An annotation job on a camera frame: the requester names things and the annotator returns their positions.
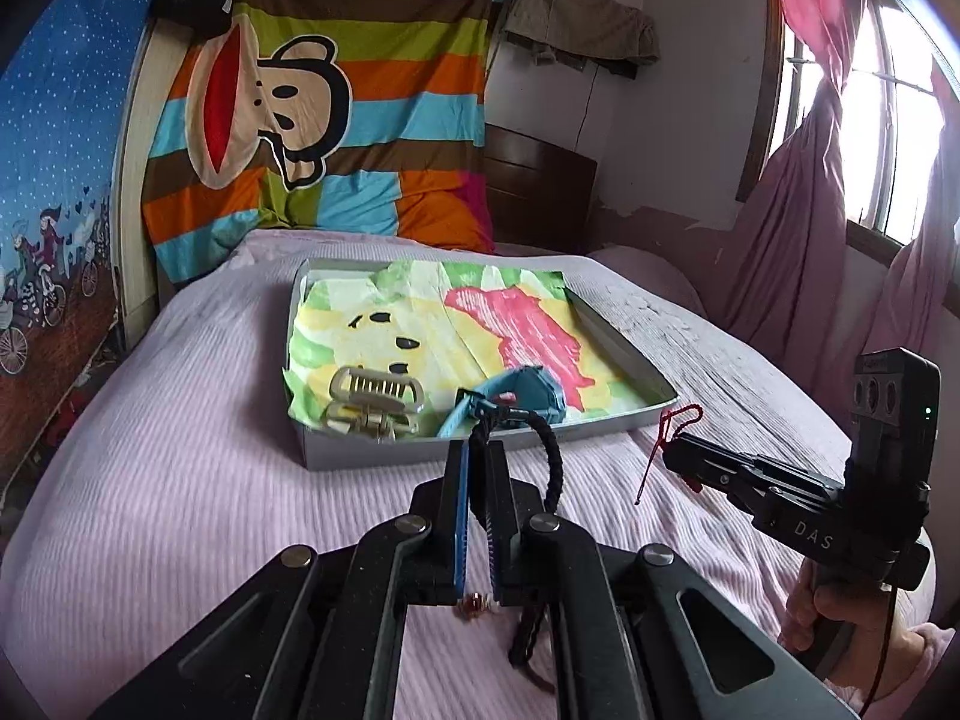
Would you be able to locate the red string bracelet with ring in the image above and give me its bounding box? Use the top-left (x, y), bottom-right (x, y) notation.
top-left (632, 401), bottom-right (706, 508)

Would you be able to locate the black braided cord bracelet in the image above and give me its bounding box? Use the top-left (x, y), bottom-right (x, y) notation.
top-left (452, 386), bottom-right (566, 673)

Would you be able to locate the beige hair claw clip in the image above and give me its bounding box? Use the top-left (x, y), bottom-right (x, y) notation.
top-left (320, 366), bottom-right (425, 442)

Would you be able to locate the light blue smart watch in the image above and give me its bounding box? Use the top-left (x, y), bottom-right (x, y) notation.
top-left (436, 366), bottom-right (566, 439)

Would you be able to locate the person right hand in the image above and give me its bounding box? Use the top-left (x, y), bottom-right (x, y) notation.
top-left (778, 561), bottom-right (926, 695)

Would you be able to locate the pink curtain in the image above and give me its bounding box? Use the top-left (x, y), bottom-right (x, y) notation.
top-left (708, 0), bottom-right (958, 424)

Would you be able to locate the pink pillow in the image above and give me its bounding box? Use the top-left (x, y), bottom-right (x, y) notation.
top-left (589, 245), bottom-right (706, 317)

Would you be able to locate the colourful painted paper liner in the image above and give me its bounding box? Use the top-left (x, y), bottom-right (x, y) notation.
top-left (283, 260), bottom-right (665, 437)

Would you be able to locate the dark wooden headboard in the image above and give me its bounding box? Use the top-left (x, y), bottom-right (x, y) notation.
top-left (483, 125), bottom-right (597, 254)

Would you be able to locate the brown hanging cloth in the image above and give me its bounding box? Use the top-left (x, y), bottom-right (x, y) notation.
top-left (501, 0), bottom-right (661, 80)

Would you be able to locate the striped monkey cartoon sheet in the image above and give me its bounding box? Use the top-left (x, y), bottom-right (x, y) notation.
top-left (142, 0), bottom-right (506, 283)

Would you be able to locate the blue fabric wardrobe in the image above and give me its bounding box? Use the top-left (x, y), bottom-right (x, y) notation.
top-left (2, 0), bottom-right (149, 473)

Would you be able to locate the window with frame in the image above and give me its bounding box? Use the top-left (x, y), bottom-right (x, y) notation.
top-left (726, 0), bottom-right (942, 275)

